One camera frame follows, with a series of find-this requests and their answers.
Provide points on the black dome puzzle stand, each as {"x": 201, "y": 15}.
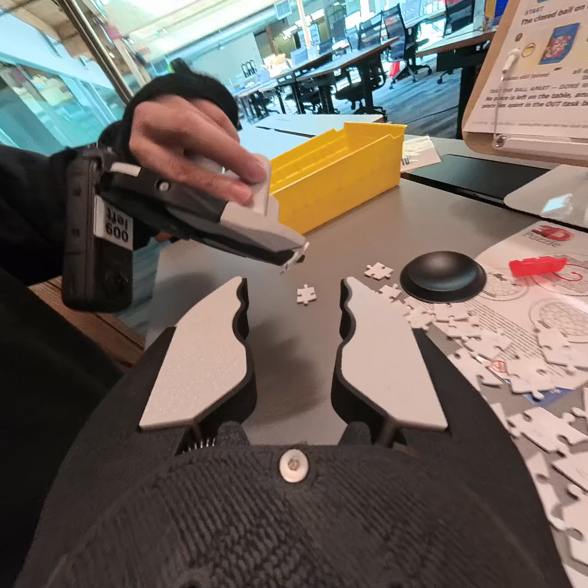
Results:
{"x": 441, "y": 275}

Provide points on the black desk mat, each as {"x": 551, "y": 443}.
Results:
{"x": 473, "y": 177}

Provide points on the white plastic bag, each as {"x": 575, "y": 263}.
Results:
{"x": 418, "y": 154}

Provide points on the office desks and chairs row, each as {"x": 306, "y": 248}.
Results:
{"x": 367, "y": 64}

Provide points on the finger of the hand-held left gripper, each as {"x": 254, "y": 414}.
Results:
{"x": 262, "y": 229}
{"x": 248, "y": 248}

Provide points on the red plastic clip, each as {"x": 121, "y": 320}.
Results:
{"x": 537, "y": 266}

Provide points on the person's left forearm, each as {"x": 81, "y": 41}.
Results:
{"x": 183, "y": 85}

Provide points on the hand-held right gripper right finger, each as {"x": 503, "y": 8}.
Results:
{"x": 386, "y": 367}

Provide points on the pile of white puzzle pieces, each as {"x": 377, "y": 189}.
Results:
{"x": 537, "y": 367}

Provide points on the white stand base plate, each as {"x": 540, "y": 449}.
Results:
{"x": 533, "y": 197}

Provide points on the yellow plastic bin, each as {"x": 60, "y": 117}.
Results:
{"x": 340, "y": 179}

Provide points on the person's black hoodie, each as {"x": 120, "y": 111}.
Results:
{"x": 36, "y": 390}

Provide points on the metal pole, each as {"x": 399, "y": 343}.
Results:
{"x": 96, "y": 50}

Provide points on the instruction sheet board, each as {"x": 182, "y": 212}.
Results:
{"x": 542, "y": 82}

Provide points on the person's left hand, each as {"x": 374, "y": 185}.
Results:
{"x": 183, "y": 133}

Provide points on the printed paper leaflet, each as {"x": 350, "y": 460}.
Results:
{"x": 519, "y": 298}

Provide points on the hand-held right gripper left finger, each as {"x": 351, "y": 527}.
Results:
{"x": 202, "y": 367}

